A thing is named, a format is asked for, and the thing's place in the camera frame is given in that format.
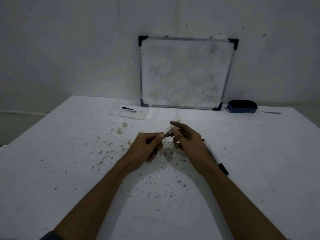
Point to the person's left hand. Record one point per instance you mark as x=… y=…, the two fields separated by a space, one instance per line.
x=142 y=149

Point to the person's right hand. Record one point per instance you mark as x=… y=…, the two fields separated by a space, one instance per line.
x=190 y=144

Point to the person's left thumb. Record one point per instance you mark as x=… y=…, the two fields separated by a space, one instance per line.
x=158 y=138

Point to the small clear ink cartridge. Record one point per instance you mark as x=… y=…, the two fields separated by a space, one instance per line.
x=168 y=131

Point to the person's right forearm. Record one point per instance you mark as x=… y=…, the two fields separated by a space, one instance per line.
x=240 y=204

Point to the person's left forearm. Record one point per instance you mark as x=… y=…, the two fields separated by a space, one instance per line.
x=92 y=204

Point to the clear plastic tray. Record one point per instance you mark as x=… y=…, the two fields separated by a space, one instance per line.
x=135 y=111

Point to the black marker nib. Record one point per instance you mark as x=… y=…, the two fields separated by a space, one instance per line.
x=128 y=108

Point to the white marker pen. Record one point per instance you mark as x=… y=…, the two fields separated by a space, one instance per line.
x=216 y=157

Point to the white framed whiteboard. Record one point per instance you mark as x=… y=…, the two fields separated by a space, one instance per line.
x=186 y=72

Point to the blue whiteboard eraser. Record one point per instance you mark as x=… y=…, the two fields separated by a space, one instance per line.
x=242 y=106

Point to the thin grey metal strip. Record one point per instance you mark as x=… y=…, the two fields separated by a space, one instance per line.
x=271 y=112

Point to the dark grey sleeve cuff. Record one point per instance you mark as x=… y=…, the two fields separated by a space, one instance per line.
x=51 y=235

